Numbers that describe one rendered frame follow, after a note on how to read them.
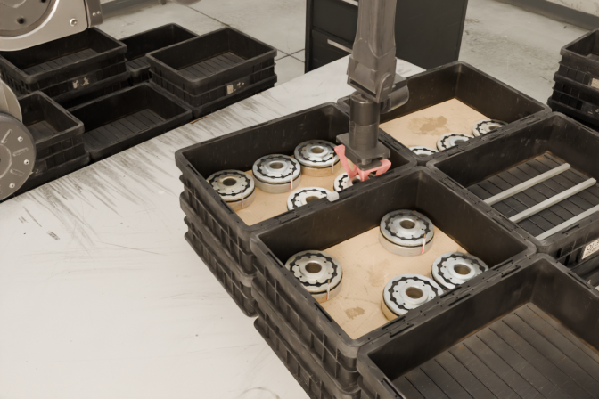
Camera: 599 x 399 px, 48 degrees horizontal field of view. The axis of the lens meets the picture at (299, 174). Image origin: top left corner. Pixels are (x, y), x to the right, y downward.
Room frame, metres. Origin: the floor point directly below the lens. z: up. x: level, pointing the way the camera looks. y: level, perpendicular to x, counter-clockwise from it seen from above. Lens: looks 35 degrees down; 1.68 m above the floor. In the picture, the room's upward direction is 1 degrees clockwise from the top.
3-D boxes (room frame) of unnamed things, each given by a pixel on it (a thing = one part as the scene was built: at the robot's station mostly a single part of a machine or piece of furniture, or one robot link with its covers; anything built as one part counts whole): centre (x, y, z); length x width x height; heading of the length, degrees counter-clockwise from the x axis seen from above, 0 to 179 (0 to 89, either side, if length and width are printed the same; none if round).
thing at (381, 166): (1.10, -0.13, 0.91); 0.07 x 0.07 x 0.09; 29
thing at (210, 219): (1.12, 0.01, 0.87); 0.40 x 0.30 x 0.11; 124
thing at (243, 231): (1.12, 0.01, 0.92); 0.40 x 0.30 x 0.02; 124
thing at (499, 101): (1.34, -0.32, 0.87); 0.40 x 0.30 x 0.11; 124
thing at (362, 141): (1.12, -0.12, 0.98); 0.10 x 0.07 x 0.07; 29
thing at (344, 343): (0.87, -0.16, 0.92); 0.40 x 0.30 x 0.02; 124
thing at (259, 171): (1.18, 0.05, 0.86); 0.10 x 0.10 x 0.01
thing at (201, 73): (2.30, 0.33, 0.37); 0.40 x 0.30 x 0.45; 134
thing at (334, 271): (0.87, -0.03, 0.86); 0.10 x 0.10 x 0.01
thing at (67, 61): (2.30, 0.90, 0.37); 0.40 x 0.30 x 0.45; 134
